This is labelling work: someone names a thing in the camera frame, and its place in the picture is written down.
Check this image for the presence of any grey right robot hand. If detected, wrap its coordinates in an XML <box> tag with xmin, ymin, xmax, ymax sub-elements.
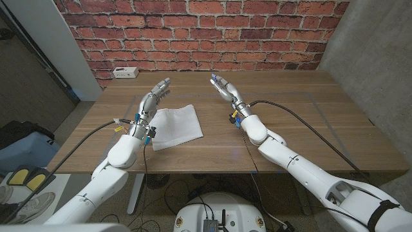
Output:
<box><xmin>210</xmin><ymin>73</ymin><xmax>254</xmax><ymax>117</ymax></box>

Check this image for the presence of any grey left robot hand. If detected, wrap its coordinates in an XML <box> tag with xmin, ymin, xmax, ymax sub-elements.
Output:
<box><xmin>135</xmin><ymin>77</ymin><xmax>171</xmax><ymax>125</ymax></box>

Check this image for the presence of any white handkerchief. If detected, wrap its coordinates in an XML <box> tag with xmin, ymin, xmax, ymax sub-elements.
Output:
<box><xmin>148</xmin><ymin>104</ymin><xmax>204</xmax><ymax>151</ymax></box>

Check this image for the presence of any white power strip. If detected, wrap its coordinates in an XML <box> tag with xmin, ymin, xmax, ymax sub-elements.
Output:
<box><xmin>112</xmin><ymin>66</ymin><xmax>140</xmax><ymax>79</ymax></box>

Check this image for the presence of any red brick printed backdrop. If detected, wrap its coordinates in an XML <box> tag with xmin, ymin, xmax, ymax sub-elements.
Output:
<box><xmin>53</xmin><ymin>0</ymin><xmax>351</xmax><ymax>90</ymax></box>

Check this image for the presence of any black round fan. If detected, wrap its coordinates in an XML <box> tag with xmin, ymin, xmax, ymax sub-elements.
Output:
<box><xmin>144</xmin><ymin>173</ymin><xmax>171</xmax><ymax>190</ymax></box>

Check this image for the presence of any white table leg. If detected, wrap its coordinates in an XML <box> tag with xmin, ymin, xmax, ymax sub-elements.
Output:
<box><xmin>127</xmin><ymin>173</ymin><xmax>145</xmax><ymax>215</ymax></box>

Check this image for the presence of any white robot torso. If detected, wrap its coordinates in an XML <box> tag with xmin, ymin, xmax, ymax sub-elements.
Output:
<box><xmin>173</xmin><ymin>191</ymin><xmax>267</xmax><ymax>232</ymax></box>

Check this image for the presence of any grey table leg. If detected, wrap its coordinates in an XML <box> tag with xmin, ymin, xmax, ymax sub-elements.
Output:
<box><xmin>291</xmin><ymin>180</ymin><xmax>312</xmax><ymax>216</ymax></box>

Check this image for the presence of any black bag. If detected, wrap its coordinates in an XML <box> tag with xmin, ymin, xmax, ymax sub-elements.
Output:
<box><xmin>0</xmin><ymin>121</ymin><xmax>55</xmax><ymax>151</ymax></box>

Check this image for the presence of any blue storage box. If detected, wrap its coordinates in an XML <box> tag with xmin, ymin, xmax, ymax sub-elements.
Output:
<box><xmin>0</xmin><ymin>131</ymin><xmax>61</xmax><ymax>175</ymax></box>

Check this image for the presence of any yellow black foot pedal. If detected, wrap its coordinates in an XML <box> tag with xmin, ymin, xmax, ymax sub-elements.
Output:
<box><xmin>6</xmin><ymin>166</ymin><xmax>33</xmax><ymax>186</ymax></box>
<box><xmin>25</xmin><ymin>167</ymin><xmax>57</xmax><ymax>195</ymax></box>

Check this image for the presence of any grey sneaker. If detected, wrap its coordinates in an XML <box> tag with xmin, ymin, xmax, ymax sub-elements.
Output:
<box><xmin>0</xmin><ymin>185</ymin><xmax>14</xmax><ymax>206</ymax></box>
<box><xmin>9</xmin><ymin>192</ymin><xmax>55</xmax><ymax>225</ymax></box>

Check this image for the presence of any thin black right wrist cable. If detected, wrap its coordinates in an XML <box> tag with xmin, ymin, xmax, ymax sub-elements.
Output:
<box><xmin>239</xmin><ymin>127</ymin><xmax>260</xmax><ymax>173</ymax></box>

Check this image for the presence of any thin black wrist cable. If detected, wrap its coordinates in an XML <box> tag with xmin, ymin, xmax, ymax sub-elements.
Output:
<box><xmin>140</xmin><ymin>144</ymin><xmax>151</xmax><ymax>226</ymax></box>
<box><xmin>239</xmin><ymin>127</ymin><xmax>260</xmax><ymax>173</ymax></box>

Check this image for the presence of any thin black left wrist cable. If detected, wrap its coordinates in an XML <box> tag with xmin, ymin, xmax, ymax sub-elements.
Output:
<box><xmin>140</xmin><ymin>144</ymin><xmax>151</xmax><ymax>226</ymax></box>

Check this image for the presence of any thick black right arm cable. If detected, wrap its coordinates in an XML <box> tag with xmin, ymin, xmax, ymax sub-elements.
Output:
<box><xmin>247</xmin><ymin>100</ymin><xmax>370</xmax><ymax>178</ymax></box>

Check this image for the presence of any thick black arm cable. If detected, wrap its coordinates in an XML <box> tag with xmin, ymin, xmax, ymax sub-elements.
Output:
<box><xmin>0</xmin><ymin>119</ymin><xmax>133</xmax><ymax>225</ymax></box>
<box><xmin>247</xmin><ymin>100</ymin><xmax>370</xmax><ymax>178</ymax></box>

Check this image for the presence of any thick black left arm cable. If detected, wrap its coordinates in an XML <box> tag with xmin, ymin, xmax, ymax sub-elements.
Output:
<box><xmin>0</xmin><ymin>119</ymin><xmax>133</xmax><ymax>225</ymax></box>

